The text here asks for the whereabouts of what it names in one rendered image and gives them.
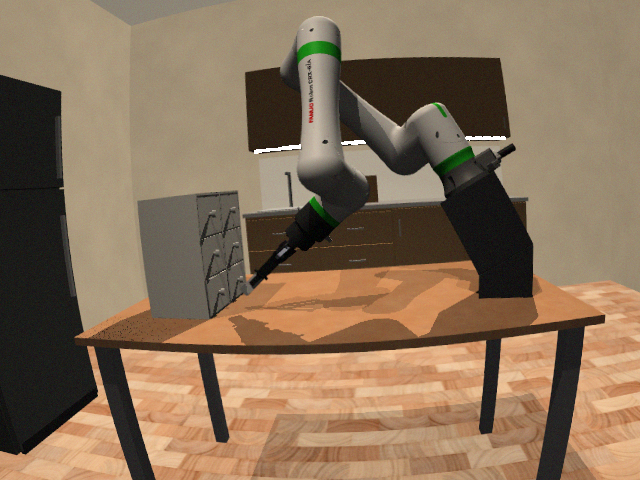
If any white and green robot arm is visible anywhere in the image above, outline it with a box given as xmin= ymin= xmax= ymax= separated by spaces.
xmin=280 ymin=16 xmax=516 ymax=243

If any grey small chest of drawers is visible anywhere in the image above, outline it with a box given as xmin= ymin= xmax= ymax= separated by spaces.
xmin=137 ymin=190 xmax=244 ymax=319

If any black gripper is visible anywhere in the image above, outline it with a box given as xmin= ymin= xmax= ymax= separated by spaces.
xmin=240 ymin=221 xmax=315 ymax=296

